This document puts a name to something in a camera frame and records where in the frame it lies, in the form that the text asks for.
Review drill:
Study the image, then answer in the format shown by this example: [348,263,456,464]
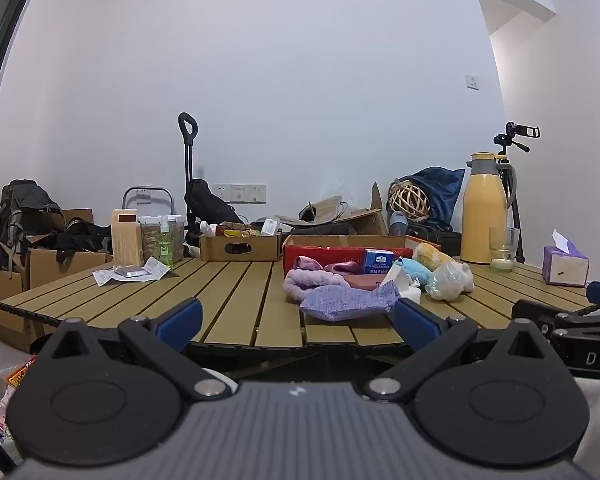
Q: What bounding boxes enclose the lavender fluffy towel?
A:
[283,268,352,304]

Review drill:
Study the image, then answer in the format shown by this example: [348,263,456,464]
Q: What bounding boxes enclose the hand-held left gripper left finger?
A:
[39,297,238,404]

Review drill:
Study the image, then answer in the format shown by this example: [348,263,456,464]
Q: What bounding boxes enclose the brown cardboard tray box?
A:
[199,231,284,262]

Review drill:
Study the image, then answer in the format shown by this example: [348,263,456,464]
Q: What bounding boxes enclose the trash bag with wrappers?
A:
[0,356,37,467]

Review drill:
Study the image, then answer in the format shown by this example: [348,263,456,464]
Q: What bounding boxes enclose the yellow plush toy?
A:
[412,242,454,272]

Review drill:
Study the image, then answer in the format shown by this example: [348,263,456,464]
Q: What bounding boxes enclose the yellow thermos jug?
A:
[460,152,519,265]

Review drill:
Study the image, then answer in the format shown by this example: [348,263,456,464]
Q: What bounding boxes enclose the blue tissue packet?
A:
[362,248,396,275]

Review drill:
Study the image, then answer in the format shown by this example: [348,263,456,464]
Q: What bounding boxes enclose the pink plush cloth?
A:
[293,255,352,277]

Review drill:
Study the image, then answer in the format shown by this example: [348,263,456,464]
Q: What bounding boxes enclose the red cardboard box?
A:
[282,234,432,281]

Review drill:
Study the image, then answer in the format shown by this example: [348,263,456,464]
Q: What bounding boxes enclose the black tripod with camera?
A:
[493,121,541,264]

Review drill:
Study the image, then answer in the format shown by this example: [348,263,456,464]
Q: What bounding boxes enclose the glass cup with candle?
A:
[488,226,521,274]

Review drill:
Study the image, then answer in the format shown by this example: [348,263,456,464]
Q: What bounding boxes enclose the clear storage container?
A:
[138,215,185,264]

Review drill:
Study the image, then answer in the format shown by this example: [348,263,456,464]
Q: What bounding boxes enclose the white papers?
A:
[92,257,171,287]

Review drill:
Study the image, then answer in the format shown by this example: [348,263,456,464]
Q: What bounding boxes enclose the light blue plush toy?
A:
[397,257,432,287]

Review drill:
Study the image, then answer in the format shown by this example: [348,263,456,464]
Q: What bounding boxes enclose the black hand cart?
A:
[178,112,247,247]

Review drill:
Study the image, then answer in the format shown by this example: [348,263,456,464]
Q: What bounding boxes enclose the black clothes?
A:
[29,218,114,256]

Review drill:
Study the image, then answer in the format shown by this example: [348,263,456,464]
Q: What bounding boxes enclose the purple knit sock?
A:
[299,280,401,322]

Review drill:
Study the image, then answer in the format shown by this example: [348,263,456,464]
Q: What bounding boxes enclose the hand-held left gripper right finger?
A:
[362,297,566,404]

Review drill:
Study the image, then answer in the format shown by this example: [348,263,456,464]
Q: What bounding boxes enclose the rattan ball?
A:
[388,179,434,221]

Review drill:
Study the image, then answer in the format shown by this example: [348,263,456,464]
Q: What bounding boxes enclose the black bag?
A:
[409,219,464,262]

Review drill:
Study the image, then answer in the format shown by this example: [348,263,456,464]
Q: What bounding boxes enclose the purple tissue box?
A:
[542,229,590,288]

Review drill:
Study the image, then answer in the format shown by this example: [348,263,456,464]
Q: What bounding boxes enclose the green spray bottle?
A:
[158,215,175,267]

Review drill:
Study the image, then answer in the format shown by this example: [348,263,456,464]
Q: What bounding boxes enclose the grey backpack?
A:
[0,179,67,262]

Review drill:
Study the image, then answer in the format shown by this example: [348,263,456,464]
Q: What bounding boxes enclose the white plush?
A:
[424,261,476,302]

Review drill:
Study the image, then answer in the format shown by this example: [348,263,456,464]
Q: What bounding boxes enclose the white wall socket strip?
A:
[212,183,269,205]

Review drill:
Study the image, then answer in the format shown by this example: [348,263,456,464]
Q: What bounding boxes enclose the open brown cardboard box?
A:
[279,181,388,237]

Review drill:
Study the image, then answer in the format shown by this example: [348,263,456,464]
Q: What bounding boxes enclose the beige carton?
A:
[111,208,145,269]

